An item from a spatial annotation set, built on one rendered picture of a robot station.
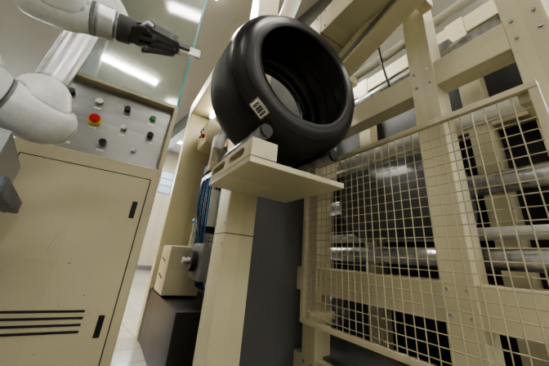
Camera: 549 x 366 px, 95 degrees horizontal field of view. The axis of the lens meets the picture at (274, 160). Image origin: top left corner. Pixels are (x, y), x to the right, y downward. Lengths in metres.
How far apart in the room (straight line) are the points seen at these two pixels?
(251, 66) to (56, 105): 0.66
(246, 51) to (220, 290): 0.84
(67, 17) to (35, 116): 0.35
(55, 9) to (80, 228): 0.79
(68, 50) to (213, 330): 1.13
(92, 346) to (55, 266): 0.33
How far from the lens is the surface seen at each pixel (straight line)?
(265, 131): 0.77
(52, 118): 1.10
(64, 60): 1.23
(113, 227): 1.30
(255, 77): 0.83
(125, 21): 0.90
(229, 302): 1.07
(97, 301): 1.31
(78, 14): 0.89
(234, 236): 1.06
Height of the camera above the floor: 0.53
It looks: 22 degrees up
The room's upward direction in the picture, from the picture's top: 5 degrees clockwise
